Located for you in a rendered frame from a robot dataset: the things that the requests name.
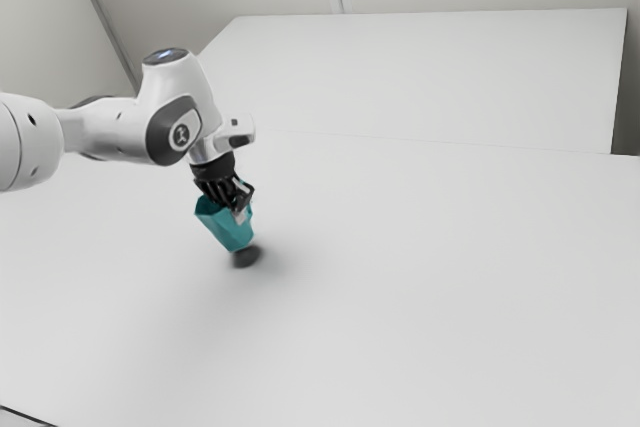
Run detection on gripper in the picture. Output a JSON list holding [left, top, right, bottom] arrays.
[[189, 155, 257, 226]]

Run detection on teal faceted mug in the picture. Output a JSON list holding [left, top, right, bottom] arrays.
[[194, 195, 256, 253]]

